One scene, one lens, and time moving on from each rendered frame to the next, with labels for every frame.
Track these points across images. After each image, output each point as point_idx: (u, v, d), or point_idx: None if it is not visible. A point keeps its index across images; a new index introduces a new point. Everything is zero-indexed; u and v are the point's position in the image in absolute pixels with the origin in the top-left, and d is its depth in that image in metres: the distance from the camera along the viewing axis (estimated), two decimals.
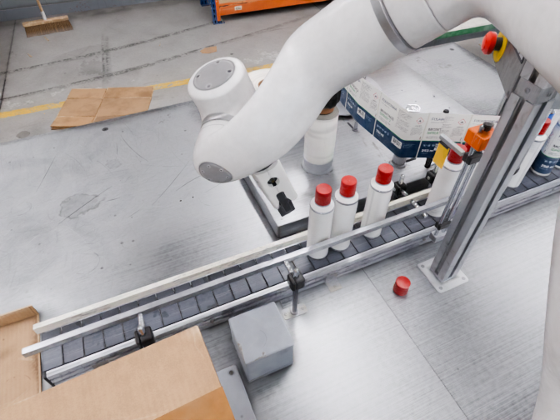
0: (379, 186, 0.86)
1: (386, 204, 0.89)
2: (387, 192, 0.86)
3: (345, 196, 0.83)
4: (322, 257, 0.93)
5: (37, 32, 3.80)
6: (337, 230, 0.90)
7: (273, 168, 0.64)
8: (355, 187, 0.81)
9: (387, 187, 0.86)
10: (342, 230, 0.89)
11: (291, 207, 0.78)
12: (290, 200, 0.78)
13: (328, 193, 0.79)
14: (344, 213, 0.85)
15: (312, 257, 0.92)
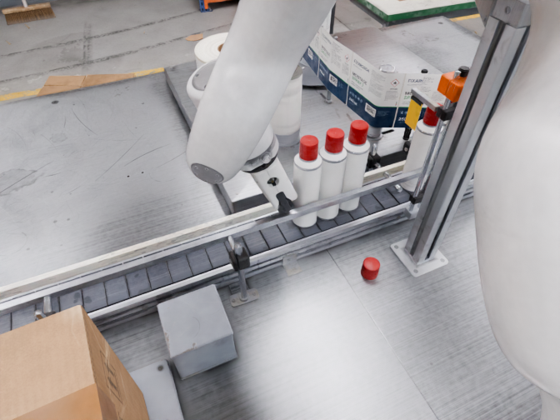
0: (352, 147, 0.74)
1: (362, 169, 0.77)
2: (362, 153, 0.74)
3: (332, 152, 0.72)
4: (308, 225, 0.82)
5: (17, 20, 3.67)
6: (323, 195, 0.79)
7: (272, 168, 0.64)
8: (342, 140, 0.71)
9: (361, 147, 0.74)
10: (329, 194, 0.78)
11: (291, 207, 0.78)
12: (290, 200, 0.78)
13: (314, 146, 0.68)
14: (331, 173, 0.74)
15: (298, 224, 0.82)
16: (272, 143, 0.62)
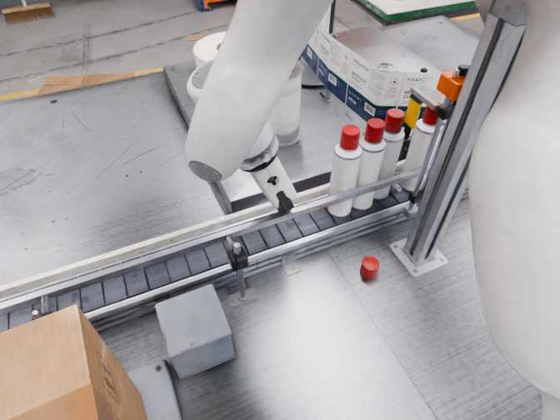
0: (389, 135, 0.76)
1: (397, 157, 0.79)
2: (399, 141, 0.76)
3: (374, 142, 0.73)
4: (341, 215, 0.83)
5: (17, 20, 3.67)
6: (363, 186, 0.80)
7: (272, 167, 0.64)
8: (384, 129, 0.72)
9: (397, 135, 0.76)
10: (369, 184, 0.80)
11: (291, 207, 0.78)
12: (290, 200, 0.78)
13: (354, 136, 0.70)
14: (372, 163, 0.76)
15: (331, 212, 0.84)
16: (272, 142, 0.62)
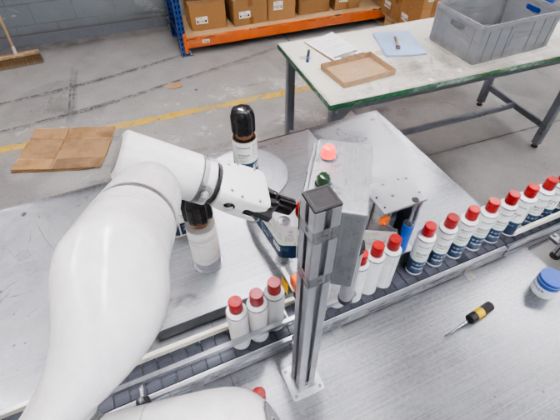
0: (271, 296, 0.97)
1: (281, 307, 1.01)
2: (278, 300, 0.97)
3: (256, 306, 0.94)
4: (240, 348, 1.04)
5: (7, 67, 3.88)
6: (255, 329, 1.01)
7: (218, 197, 0.67)
8: (262, 297, 0.94)
9: (277, 296, 0.97)
10: (259, 329, 1.01)
11: (290, 205, 0.77)
12: (287, 199, 0.77)
13: (236, 307, 0.91)
14: (257, 318, 0.97)
15: None
16: (203, 179, 0.66)
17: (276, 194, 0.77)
